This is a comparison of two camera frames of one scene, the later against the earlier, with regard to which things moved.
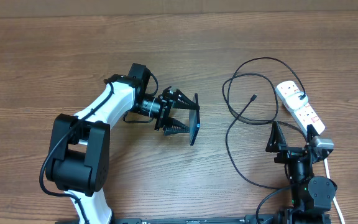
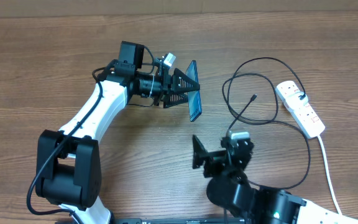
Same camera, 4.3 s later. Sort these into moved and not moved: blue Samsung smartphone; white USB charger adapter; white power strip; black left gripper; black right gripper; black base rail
Moved: black right gripper; blue Samsung smartphone; black left gripper
Not moved: black base rail; white USB charger adapter; white power strip
